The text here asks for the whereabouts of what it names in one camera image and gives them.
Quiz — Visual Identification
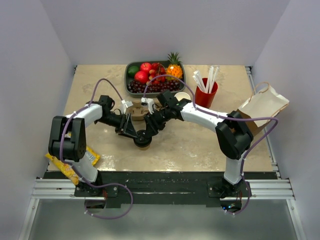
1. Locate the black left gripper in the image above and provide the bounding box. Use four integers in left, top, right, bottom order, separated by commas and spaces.
96, 113, 138, 140

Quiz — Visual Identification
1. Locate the red apple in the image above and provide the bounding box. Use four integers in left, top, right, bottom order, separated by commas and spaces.
134, 70, 149, 84
140, 62, 152, 74

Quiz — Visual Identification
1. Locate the brown paper cup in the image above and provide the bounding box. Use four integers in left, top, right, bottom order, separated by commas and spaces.
174, 91, 191, 101
135, 142, 151, 150

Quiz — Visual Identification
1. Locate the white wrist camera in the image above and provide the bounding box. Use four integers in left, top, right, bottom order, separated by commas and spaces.
120, 99, 133, 115
140, 97, 155, 114

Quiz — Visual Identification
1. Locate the yellow chips bag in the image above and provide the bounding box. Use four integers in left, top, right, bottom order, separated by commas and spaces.
45, 146, 101, 186

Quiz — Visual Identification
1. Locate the dark grape bunch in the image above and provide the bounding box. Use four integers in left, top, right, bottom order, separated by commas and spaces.
127, 80, 149, 94
146, 77, 181, 93

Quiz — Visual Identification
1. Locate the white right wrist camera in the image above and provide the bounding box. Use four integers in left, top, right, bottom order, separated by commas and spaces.
140, 97, 155, 114

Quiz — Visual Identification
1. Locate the red apple back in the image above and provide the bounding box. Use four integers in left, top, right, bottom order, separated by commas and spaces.
140, 62, 152, 74

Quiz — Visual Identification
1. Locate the brown white paper bag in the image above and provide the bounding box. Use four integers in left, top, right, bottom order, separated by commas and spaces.
237, 82, 290, 119

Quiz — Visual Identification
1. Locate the dark grape bunch left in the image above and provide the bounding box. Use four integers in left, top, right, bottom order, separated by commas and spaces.
127, 80, 149, 94

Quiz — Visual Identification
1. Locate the black cup lid top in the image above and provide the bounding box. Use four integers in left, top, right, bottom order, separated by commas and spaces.
133, 130, 152, 144

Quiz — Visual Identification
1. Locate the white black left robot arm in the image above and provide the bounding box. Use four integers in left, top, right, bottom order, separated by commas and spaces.
48, 95, 138, 196

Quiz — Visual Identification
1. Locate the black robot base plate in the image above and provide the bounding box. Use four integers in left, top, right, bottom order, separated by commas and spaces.
74, 171, 252, 208

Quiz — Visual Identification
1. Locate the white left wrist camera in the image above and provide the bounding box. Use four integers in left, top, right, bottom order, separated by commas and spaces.
120, 99, 133, 115

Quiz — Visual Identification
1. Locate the dark grey fruit tray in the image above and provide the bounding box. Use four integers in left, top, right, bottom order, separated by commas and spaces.
124, 60, 186, 98

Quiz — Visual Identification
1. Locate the orange pineapple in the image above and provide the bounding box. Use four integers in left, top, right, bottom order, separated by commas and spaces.
165, 52, 183, 81

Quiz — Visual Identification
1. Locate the strawberry bunch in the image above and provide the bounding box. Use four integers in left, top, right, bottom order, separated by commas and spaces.
148, 62, 166, 86

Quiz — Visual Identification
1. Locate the red ribbed straw cup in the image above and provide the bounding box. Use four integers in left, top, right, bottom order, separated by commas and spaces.
195, 82, 218, 109

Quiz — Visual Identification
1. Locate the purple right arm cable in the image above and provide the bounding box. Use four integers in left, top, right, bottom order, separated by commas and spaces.
143, 74, 280, 216

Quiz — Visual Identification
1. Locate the red apple front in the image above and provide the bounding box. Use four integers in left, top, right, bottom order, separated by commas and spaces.
134, 70, 149, 84

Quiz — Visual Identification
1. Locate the green lime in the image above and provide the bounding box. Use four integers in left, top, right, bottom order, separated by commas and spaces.
127, 65, 140, 78

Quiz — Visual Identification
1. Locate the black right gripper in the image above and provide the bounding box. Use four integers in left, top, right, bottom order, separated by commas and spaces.
144, 107, 172, 139

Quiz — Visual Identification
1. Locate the brown pulp cup carrier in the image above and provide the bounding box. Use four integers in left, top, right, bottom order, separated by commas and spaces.
126, 99, 149, 121

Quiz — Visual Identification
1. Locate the dark grape bunch right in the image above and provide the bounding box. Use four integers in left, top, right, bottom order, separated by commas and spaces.
146, 77, 181, 93

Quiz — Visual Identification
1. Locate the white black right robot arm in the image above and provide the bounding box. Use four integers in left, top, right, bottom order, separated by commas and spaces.
135, 90, 253, 199

